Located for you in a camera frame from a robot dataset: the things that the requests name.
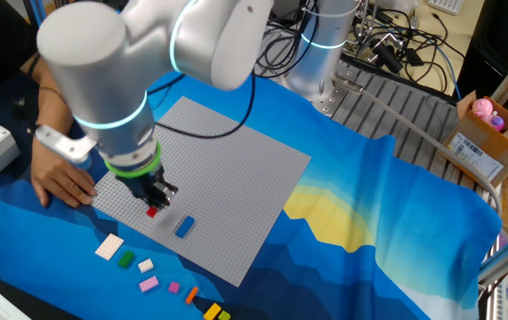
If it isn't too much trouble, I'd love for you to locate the aluminium frame bar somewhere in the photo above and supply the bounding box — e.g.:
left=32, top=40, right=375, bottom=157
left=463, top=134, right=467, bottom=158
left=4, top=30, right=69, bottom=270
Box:
left=478, top=220, right=508, bottom=286

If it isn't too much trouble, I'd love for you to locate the pink pig toy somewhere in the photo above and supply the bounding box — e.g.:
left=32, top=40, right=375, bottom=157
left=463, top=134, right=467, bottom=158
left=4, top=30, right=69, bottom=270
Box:
left=471, top=97, right=495, bottom=119

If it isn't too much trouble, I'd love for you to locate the grey Lego baseplate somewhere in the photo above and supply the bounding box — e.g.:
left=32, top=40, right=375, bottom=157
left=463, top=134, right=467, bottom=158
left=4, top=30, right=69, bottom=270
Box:
left=90, top=95, right=312, bottom=288

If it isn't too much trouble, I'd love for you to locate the pink purple toy bottle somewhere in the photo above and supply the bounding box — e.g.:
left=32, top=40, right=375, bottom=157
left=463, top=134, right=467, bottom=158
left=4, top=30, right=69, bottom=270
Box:
left=488, top=112, right=506, bottom=132

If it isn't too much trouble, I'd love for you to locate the yellow Lego brick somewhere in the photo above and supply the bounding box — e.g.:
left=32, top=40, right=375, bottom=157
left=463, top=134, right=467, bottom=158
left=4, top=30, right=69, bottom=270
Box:
left=203, top=302, right=222, bottom=320

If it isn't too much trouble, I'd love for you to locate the light pink Lego brick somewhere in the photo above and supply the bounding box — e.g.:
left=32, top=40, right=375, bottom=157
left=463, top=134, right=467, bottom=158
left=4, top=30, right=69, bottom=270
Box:
left=138, top=275, right=160, bottom=293

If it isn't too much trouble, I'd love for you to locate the cardboard box with label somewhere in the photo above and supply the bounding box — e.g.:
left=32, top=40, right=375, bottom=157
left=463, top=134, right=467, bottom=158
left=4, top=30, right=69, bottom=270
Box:
left=436, top=90, right=508, bottom=188

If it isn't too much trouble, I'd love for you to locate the green adapter ring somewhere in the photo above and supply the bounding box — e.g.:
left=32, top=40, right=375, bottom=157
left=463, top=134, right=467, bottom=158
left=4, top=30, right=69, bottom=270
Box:
left=103, top=140, right=164, bottom=180

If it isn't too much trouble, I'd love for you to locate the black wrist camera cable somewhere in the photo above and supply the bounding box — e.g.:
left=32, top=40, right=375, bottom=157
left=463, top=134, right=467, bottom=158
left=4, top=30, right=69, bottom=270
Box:
left=146, top=73, right=255, bottom=140

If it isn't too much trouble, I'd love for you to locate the person's left forearm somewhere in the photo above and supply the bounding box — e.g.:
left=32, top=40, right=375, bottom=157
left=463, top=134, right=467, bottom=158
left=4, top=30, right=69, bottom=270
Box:
left=20, top=57, right=75, bottom=152

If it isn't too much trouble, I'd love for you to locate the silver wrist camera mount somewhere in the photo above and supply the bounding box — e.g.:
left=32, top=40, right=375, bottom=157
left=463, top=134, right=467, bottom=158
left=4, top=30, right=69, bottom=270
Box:
left=34, top=124, right=99, bottom=172

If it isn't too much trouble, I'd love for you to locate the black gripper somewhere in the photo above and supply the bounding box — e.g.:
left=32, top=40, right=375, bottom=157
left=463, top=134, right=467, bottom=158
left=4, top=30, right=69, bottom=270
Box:
left=124, top=164, right=180, bottom=211

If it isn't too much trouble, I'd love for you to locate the blue Lego brick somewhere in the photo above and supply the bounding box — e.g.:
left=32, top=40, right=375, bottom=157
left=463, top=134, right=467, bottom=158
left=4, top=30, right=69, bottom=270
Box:
left=174, top=214, right=196, bottom=239

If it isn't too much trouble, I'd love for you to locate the blue mountain print tablecloth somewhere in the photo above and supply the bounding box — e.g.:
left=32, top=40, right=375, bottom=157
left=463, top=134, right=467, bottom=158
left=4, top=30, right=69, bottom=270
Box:
left=0, top=9, right=503, bottom=320

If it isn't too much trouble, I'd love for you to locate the large white Lego plate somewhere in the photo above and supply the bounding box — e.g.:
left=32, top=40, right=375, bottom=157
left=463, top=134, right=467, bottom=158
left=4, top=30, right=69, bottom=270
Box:
left=94, top=233, right=125, bottom=261

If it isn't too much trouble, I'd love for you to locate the white keyboard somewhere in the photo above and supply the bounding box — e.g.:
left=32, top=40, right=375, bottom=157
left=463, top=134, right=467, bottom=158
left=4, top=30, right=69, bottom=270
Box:
left=426, top=0, right=465, bottom=16

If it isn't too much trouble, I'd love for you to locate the person's left hand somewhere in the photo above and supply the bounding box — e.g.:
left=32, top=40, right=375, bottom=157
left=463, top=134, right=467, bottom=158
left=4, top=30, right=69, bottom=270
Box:
left=29, top=144, right=98, bottom=209

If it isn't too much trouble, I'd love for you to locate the black cabinet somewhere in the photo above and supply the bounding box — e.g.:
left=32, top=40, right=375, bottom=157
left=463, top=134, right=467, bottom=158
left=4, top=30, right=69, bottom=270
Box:
left=456, top=0, right=508, bottom=130

